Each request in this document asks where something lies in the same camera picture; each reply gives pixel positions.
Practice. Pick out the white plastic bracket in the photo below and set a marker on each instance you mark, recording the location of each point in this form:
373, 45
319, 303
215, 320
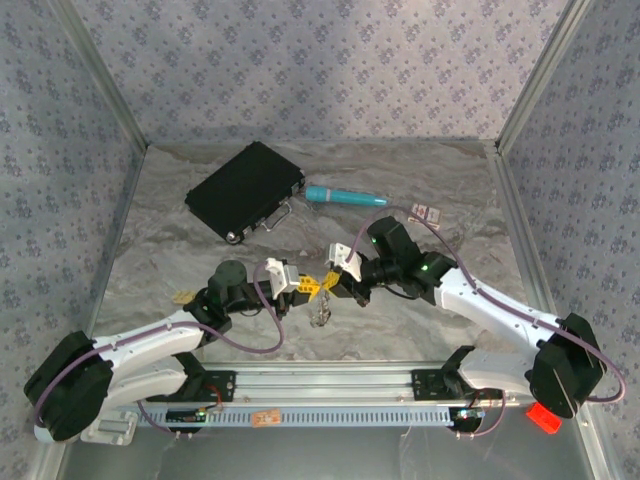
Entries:
112, 430

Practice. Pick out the orange tag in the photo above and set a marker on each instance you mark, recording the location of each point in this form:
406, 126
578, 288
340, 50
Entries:
266, 419

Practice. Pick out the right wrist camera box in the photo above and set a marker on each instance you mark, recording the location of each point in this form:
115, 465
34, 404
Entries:
342, 257

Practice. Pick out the black hard case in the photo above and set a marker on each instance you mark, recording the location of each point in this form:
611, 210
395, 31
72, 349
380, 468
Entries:
245, 195

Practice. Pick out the circuit board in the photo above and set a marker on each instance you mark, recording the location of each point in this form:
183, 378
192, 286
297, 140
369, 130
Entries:
185, 416
469, 415

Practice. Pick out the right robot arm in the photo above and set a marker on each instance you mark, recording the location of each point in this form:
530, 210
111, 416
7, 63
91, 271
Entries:
500, 310

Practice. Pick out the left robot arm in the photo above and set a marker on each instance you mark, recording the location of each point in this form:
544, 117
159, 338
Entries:
140, 350

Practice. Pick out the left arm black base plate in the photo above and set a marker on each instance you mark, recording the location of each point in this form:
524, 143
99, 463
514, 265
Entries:
220, 385

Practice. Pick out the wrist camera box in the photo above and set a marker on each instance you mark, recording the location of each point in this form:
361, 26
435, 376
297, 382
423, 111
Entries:
280, 275
342, 257

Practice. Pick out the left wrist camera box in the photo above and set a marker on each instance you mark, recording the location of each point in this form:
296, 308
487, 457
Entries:
280, 275

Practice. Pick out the left circuit board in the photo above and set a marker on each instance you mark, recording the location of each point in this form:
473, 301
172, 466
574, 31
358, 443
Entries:
185, 416

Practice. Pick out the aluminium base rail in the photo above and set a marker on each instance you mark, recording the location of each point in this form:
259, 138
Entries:
325, 382

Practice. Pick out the playing card box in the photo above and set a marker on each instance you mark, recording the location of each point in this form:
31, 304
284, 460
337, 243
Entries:
425, 214

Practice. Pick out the yellow key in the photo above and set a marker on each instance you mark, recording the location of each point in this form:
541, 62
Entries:
182, 298

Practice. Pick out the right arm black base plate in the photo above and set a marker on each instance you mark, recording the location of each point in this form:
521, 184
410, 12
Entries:
425, 382

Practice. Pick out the aluminium frame post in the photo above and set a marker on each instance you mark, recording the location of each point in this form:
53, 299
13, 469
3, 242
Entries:
542, 75
102, 75

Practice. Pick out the right circuit board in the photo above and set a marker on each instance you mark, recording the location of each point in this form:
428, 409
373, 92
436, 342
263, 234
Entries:
469, 415

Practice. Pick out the aluminium side rail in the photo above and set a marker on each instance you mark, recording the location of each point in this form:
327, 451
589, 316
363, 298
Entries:
127, 200
511, 200

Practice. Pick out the red plastic block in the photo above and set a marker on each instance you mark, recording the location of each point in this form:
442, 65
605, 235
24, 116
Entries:
545, 420

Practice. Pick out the teal marker pen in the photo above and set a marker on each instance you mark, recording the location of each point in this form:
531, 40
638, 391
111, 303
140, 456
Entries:
340, 195

